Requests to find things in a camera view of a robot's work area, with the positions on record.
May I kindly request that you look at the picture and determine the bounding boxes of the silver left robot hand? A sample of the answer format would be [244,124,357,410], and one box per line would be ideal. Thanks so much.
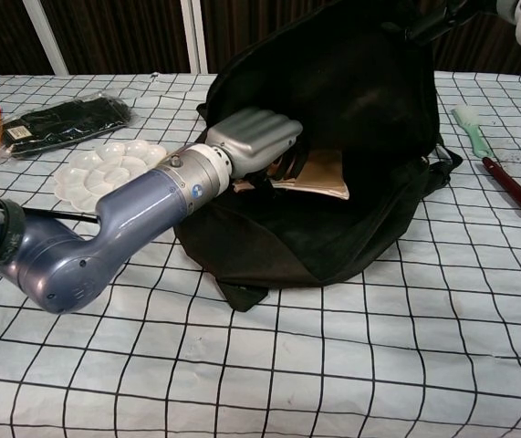
[205,108,304,178]

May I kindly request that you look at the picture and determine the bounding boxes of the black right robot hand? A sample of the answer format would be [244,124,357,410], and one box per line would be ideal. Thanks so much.
[403,0,474,47]

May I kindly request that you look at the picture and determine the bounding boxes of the tan booklet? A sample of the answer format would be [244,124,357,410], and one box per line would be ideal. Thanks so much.
[232,148,351,203]

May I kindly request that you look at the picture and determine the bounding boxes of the black backpack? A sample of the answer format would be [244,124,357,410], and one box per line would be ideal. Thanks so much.
[172,0,464,314]

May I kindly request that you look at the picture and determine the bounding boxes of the white flower paint palette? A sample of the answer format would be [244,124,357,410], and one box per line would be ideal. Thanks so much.
[53,140,169,214]

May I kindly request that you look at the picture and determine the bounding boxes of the black gloves in plastic bag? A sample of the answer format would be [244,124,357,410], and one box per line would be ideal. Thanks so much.
[0,90,134,161]

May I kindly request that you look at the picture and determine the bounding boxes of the dark red pen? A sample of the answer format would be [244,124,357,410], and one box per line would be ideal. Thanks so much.
[482,156,521,253]

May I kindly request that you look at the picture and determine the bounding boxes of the white checkered tablecloth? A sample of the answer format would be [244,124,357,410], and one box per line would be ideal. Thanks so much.
[0,70,521,438]

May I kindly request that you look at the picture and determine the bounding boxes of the white upright frame bar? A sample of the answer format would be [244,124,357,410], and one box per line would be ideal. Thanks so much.
[181,0,210,75]

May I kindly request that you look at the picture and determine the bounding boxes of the green handled white brush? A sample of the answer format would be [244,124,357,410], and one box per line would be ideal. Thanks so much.
[450,104,495,160]

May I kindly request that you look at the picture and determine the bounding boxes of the black cable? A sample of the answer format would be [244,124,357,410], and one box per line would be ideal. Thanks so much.
[21,206,102,225]

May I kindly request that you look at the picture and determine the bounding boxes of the white slanted frame bar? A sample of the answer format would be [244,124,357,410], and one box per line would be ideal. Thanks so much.
[26,0,70,76]

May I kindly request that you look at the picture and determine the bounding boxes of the black velcro strap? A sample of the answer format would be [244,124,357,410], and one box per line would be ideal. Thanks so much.
[0,199,27,266]

